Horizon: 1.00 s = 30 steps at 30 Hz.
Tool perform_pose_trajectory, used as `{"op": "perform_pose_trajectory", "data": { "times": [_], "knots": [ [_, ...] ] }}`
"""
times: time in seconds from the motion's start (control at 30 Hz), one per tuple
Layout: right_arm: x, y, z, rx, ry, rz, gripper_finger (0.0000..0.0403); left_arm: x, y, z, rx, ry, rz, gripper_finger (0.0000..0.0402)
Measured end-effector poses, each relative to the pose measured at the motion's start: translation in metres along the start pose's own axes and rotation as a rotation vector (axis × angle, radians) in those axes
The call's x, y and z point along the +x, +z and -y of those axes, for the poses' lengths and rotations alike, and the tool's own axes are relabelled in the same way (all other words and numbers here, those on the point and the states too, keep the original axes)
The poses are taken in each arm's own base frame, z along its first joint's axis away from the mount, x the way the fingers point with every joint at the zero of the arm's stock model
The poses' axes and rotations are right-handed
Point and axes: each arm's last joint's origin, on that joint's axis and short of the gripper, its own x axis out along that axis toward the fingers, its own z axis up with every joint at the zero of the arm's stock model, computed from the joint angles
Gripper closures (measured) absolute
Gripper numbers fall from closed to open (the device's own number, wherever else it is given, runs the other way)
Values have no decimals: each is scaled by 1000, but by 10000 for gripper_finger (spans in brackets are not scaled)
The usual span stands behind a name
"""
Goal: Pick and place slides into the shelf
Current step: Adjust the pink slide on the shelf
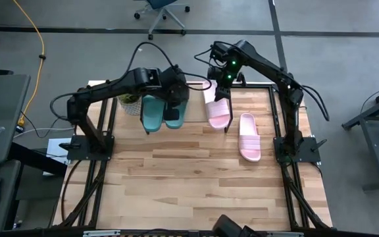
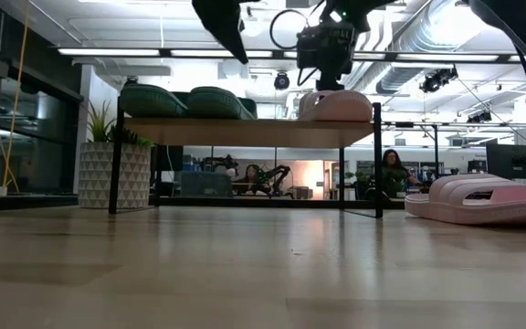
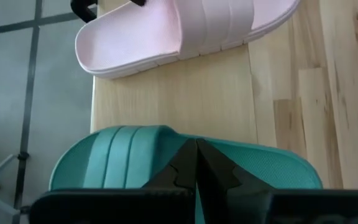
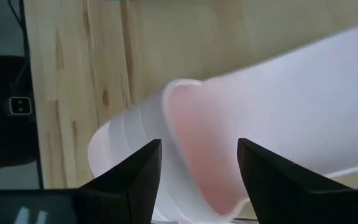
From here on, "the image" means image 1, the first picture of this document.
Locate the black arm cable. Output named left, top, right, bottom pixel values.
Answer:
left=301, top=84, right=330, bottom=122
left=125, top=41, right=214, bottom=92

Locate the dark metal stand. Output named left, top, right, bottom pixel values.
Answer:
left=341, top=82, right=379, bottom=192

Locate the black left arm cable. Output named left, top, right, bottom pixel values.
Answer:
left=125, top=41, right=214, bottom=92

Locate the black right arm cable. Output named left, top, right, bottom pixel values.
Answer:
left=301, top=84, right=330, bottom=122

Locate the grey cable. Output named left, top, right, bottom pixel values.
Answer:
left=13, top=126, right=76, bottom=139

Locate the office chair base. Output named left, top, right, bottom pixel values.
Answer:
left=133, top=0, right=191, bottom=41

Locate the green potted plant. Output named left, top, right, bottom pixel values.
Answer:
left=119, top=93, right=141, bottom=105

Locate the black aluminium rig frame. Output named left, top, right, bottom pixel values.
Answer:
left=53, top=84, right=334, bottom=231

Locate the black table-level camera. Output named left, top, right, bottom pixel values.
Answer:
left=211, top=213, right=265, bottom=237

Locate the silver metal bracket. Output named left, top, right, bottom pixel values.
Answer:
left=266, top=231, right=305, bottom=237
left=82, top=229, right=122, bottom=237

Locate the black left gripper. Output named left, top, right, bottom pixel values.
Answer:
left=159, top=65, right=191, bottom=121

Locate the teal green rubber slide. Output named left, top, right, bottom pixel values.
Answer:
left=164, top=98, right=189, bottom=130
left=141, top=94, right=166, bottom=133

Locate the pale pink rubber slide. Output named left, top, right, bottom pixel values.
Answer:
left=202, top=80, right=232, bottom=130
left=238, top=113, right=262, bottom=163

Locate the dark grey desk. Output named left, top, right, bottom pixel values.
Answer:
left=0, top=74, right=68, bottom=235

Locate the white paper sheet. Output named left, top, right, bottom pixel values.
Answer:
left=43, top=138, right=72, bottom=177

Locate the yellow cable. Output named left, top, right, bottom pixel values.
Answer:
left=11, top=0, right=47, bottom=128

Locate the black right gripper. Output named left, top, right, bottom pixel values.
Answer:
left=207, top=64, right=240, bottom=103

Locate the white triangle-pattern planter pot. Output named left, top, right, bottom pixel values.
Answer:
left=118, top=93, right=143, bottom=117

